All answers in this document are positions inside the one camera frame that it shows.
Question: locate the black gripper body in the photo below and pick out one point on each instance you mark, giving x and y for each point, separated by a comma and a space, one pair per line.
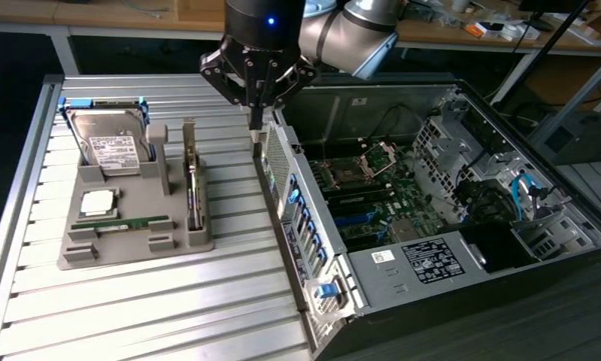
259, 34

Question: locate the graphics card with metal bracket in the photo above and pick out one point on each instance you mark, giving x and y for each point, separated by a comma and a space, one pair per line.
193, 180

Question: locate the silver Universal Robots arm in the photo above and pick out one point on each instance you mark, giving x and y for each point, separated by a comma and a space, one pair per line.
350, 34

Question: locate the large cardboard box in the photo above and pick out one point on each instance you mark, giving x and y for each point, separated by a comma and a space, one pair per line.
199, 9

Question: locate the metal socket cover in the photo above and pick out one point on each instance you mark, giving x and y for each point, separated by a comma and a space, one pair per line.
379, 158

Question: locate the CPU socket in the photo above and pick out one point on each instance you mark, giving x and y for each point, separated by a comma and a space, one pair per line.
347, 173

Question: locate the hard disk in blue caddy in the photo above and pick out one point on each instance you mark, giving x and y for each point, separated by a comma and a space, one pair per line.
109, 131

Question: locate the long wooden desk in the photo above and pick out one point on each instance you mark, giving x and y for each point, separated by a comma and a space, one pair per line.
104, 15

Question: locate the black RAM slot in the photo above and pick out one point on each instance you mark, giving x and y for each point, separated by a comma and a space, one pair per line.
364, 203
359, 195

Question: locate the perforated metal disk bay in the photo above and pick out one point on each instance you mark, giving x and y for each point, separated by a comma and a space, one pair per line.
445, 146

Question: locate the green motherboard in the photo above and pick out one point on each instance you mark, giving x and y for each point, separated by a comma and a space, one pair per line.
410, 195

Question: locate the white cup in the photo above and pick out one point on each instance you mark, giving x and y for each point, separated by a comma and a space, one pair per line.
461, 4

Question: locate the blue expansion slot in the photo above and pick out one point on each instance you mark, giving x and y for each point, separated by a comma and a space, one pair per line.
356, 219

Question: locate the orange and black box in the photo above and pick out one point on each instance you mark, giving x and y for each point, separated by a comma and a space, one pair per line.
482, 30

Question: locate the silver CPU chip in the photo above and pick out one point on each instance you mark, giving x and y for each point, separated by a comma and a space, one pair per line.
97, 203

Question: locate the green RAM stick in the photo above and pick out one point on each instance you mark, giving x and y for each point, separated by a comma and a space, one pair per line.
129, 224

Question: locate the square chipset heatsink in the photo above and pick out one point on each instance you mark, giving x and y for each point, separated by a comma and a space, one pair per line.
403, 230

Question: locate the white tape roll box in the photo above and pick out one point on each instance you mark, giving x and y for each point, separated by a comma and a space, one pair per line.
521, 33

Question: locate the grey plastic parts rack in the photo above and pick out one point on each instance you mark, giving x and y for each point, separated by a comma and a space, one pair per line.
129, 248

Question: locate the black monitor stand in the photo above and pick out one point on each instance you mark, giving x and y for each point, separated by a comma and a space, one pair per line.
538, 20

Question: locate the black slanted pole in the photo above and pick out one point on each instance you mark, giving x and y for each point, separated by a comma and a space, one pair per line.
555, 35

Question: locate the grey power supply unit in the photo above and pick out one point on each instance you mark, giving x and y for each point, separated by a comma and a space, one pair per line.
375, 278

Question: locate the blue case latch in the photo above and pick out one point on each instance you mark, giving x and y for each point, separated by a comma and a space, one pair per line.
324, 292

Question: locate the grey computer tower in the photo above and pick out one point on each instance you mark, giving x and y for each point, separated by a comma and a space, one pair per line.
581, 139

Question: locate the open black PC case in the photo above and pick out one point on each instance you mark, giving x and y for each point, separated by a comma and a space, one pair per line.
481, 319

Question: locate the aluminium profile frame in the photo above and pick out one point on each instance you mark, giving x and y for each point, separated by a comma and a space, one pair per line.
587, 88

